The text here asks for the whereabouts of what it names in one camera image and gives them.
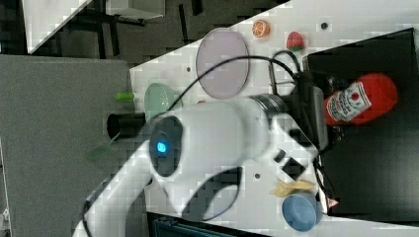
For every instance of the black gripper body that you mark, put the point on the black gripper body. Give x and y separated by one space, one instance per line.
311 89

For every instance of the red ketchup bottle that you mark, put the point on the red ketchup bottle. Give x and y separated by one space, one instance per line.
369 97

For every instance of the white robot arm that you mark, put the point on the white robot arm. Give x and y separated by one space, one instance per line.
196 155

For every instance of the red strawberry toy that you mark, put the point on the red strawberry toy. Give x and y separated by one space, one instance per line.
295 42

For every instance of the peeled banana toy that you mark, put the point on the peeled banana toy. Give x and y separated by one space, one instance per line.
284 189

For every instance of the orange slice toy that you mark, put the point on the orange slice toy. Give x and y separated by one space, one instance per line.
261 29

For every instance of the blue bowl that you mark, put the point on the blue bowl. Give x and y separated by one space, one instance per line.
301 211

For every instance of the lilac round plate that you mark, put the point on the lilac round plate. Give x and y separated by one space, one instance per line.
222 74

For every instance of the green cucumber toy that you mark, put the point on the green cucumber toy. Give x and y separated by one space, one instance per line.
125 96

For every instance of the black cylinder cup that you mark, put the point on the black cylinder cup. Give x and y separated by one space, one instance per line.
122 126

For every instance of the teal crate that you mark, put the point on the teal crate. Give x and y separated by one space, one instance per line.
170 227

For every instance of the grey side cabinet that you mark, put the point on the grey side cabinet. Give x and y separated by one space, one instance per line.
53 114

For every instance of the white background table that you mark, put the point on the white background table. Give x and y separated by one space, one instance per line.
43 18

